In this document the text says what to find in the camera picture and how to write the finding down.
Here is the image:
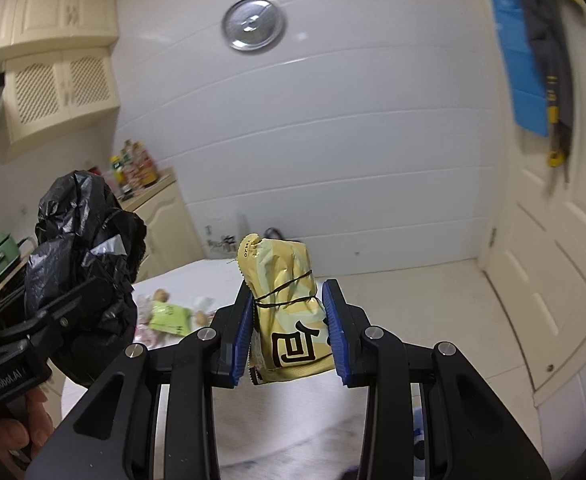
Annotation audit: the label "person's left hand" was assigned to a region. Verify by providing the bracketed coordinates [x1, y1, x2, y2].
[0, 387, 56, 473]

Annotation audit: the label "grey apron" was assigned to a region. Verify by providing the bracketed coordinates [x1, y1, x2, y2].
[513, 0, 581, 168]

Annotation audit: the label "clear plastic bag pink stains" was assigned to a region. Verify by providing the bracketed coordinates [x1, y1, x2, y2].
[132, 295, 160, 347]

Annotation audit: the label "blue cloth on hook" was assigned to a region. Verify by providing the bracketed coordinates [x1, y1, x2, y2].
[483, 0, 549, 137]

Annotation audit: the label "green cap bottle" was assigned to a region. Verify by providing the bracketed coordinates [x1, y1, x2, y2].
[110, 155, 126, 196]

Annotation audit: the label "round metal wall lid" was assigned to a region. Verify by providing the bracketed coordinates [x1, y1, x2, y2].
[221, 0, 288, 53]

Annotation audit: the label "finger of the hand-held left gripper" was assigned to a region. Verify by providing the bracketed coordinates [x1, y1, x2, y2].
[0, 277, 116, 361]

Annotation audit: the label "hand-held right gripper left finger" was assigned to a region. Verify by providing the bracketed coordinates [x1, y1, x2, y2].
[25, 280, 256, 480]

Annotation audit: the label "cream base cabinets with counter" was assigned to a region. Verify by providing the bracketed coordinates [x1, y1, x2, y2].
[0, 167, 209, 321]

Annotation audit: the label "amber oil bottle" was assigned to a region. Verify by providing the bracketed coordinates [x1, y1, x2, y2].
[140, 147, 160, 187]

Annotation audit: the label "cream panel door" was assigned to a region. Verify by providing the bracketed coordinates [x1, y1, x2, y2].
[478, 10, 586, 411]

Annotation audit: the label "cream lattice door cabinet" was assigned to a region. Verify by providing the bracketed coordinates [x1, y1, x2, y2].
[0, 52, 121, 148]

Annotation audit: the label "cream upper wall cabinet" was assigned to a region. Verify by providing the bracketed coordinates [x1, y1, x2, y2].
[0, 0, 121, 61]

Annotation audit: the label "yellow snack packet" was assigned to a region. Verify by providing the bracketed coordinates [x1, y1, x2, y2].
[236, 232, 335, 387]

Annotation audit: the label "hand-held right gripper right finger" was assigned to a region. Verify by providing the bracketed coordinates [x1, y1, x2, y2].
[321, 279, 549, 480]

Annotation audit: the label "large black plastic bag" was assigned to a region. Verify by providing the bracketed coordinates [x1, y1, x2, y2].
[24, 170, 148, 388]

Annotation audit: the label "round white table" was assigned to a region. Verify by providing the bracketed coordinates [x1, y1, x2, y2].
[60, 257, 369, 463]

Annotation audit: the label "green snack packet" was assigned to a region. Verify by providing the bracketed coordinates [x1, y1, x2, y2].
[148, 305, 192, 337]

